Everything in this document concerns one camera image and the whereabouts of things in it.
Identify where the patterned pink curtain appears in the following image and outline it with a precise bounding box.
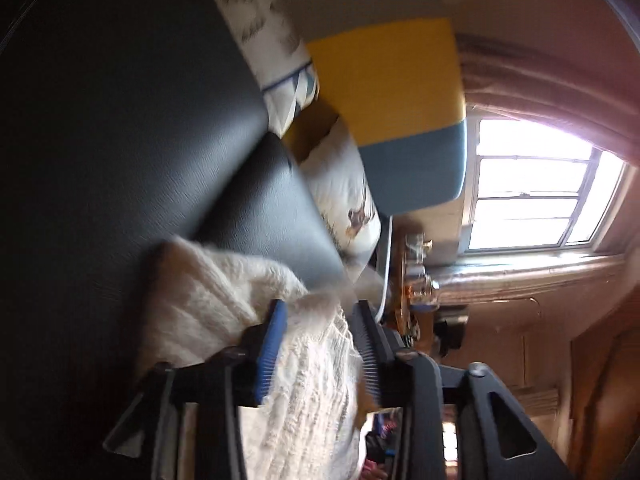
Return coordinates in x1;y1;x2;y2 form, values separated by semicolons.
455;32;640;146
430;252;626;306

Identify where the cream knit sweater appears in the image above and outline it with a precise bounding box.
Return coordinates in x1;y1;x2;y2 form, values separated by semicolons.
135;235;381;480

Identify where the window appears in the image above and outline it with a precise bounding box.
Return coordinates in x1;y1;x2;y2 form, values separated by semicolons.
467;117;628;251

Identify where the group of jars and bottles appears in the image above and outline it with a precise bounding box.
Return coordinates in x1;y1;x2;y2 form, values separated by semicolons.
402;232;441;311

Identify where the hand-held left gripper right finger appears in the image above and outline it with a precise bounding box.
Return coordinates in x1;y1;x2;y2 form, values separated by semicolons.
350;300;576;480

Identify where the wooden side table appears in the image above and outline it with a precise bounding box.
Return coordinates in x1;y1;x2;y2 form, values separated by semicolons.
390;232;441;356

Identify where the grey yellow blue sofa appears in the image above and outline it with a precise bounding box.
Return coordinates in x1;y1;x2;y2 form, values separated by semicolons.
270;0;468;271

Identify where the geometric print pillow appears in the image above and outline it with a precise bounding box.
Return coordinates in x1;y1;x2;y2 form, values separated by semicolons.
197;0;321;136

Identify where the black television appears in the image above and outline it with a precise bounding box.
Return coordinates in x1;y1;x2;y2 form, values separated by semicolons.
432;310;471;356

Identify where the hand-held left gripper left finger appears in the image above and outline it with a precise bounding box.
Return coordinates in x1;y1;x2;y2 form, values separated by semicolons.
102;299;290;480

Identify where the deer print pillow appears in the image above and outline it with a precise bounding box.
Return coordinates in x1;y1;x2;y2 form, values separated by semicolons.
300;117;383;261

